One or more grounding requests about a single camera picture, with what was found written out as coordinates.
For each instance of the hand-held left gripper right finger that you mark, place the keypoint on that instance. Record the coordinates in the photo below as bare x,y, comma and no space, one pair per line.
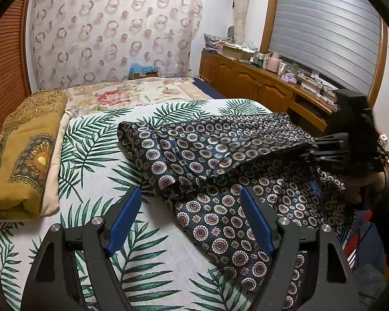
259,223

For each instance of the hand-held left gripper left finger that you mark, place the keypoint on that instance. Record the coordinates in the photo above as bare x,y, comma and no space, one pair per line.
123,223

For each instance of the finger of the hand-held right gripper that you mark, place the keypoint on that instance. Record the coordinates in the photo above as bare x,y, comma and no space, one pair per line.
332,142
327,160

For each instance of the navy medallion print garment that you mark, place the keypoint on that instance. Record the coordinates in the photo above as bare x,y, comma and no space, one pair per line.
214,155

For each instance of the person's right hand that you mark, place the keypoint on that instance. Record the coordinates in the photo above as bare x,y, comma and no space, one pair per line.
374,183

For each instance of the green leaf print bed sheet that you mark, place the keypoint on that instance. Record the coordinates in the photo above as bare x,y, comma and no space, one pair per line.
94,155

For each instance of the purple plastic item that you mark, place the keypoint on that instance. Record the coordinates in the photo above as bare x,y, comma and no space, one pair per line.
290,78

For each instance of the green cup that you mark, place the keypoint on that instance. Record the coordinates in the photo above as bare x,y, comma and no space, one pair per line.
294,68

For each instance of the red striped navy cloth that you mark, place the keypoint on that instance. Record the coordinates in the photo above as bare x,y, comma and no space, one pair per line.
366,236

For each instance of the pink jug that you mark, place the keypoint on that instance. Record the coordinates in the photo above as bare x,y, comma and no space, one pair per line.
274,63

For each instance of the grey window shutter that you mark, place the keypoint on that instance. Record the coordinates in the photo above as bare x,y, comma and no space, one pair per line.
317,22

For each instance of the wooden sideboard cabinet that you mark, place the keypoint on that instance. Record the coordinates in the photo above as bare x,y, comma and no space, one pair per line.
246,77

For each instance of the floral blanket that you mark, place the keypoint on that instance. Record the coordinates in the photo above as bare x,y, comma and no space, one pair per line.
116,97

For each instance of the yellow patterned folded blanket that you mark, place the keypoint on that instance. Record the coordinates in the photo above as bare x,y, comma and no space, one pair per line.
26,142

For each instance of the dark blue blanket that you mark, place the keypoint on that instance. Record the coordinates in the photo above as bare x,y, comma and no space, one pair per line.
210,90

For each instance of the cardboard box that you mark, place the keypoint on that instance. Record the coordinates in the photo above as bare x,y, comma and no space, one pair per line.
235,51

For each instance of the beige lace curtain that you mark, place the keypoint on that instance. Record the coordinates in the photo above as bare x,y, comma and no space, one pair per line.
241,13

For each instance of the box with blue cloth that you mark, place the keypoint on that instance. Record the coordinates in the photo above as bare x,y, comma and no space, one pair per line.
142,69

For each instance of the patterned cloth bundle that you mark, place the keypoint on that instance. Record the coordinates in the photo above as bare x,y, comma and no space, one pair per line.
214,40

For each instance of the circle print curtain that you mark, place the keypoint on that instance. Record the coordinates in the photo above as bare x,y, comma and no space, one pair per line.
110,32

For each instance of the wooden louvred wardrobe door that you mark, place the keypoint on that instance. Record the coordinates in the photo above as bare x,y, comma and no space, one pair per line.
6,71

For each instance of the wooden window frame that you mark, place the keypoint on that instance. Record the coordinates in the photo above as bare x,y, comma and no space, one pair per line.
272,6

